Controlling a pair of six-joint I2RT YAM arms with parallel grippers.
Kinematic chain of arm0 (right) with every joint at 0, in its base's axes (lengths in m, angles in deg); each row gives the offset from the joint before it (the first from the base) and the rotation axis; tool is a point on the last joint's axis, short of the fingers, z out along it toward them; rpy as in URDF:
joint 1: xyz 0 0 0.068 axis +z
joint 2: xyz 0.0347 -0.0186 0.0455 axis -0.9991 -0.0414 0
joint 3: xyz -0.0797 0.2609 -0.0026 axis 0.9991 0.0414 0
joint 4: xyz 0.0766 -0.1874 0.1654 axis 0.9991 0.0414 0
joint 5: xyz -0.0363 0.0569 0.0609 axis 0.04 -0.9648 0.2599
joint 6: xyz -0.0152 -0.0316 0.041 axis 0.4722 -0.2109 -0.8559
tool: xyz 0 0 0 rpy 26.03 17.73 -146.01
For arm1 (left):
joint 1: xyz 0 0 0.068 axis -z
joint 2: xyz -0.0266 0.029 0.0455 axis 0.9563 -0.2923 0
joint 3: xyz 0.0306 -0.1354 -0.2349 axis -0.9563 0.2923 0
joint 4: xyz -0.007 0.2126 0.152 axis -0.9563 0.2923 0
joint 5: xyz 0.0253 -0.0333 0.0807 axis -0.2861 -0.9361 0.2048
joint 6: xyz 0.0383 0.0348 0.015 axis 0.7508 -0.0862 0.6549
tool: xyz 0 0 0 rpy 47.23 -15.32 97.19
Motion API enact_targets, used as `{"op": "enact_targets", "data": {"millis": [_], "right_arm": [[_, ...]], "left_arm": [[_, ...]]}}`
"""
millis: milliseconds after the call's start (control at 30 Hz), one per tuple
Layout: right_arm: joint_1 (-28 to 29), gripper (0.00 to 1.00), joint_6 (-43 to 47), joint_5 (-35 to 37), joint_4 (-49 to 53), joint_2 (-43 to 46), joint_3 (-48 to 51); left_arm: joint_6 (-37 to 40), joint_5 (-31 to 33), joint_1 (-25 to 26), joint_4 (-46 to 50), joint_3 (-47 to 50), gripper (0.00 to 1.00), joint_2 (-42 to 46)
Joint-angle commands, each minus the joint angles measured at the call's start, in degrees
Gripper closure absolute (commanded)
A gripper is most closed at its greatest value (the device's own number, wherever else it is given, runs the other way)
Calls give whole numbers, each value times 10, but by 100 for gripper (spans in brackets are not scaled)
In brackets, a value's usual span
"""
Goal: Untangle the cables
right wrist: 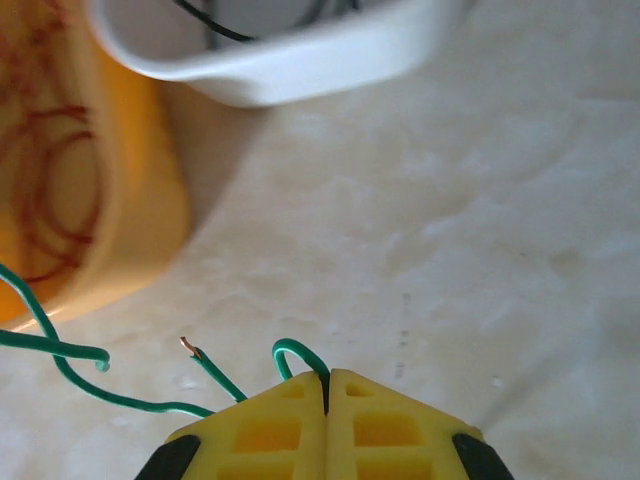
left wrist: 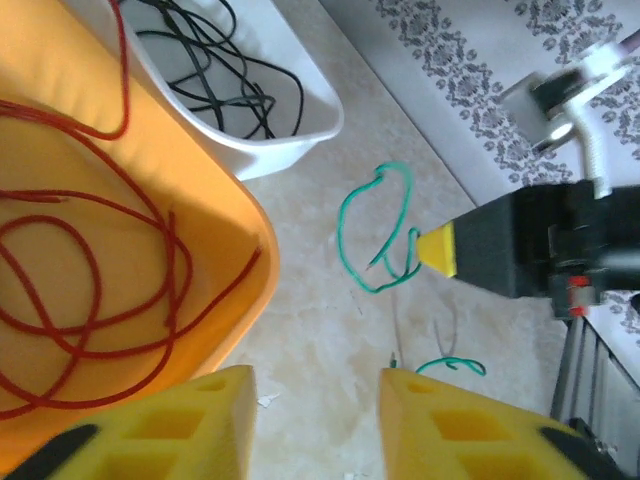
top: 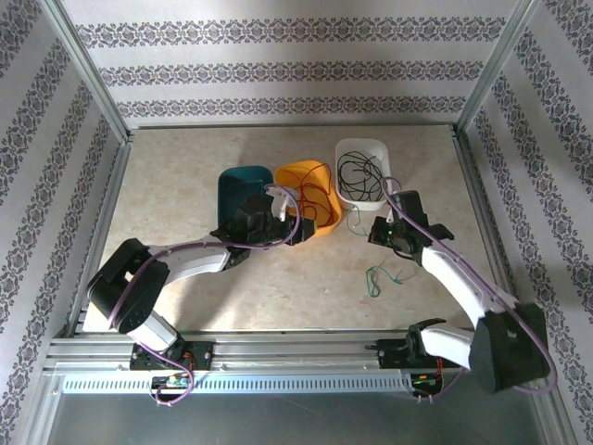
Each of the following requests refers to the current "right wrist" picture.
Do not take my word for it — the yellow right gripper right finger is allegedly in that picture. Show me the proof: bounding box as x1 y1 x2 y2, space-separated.
324 368 516 480

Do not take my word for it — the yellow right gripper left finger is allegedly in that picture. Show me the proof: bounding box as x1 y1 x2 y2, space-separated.
134 372 330 480

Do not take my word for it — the green wire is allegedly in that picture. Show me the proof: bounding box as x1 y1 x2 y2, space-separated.
0 329 111 374
271 338 332 389
178 335 250 404
0 263 217 420

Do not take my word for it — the black wire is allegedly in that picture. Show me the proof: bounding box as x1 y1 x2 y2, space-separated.
174 0 257 51

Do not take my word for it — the orange plastic bin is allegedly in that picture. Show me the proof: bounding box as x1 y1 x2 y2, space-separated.
0 0 192 332

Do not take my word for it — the white plastic bin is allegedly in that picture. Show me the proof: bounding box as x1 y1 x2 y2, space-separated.
87 0 476 109

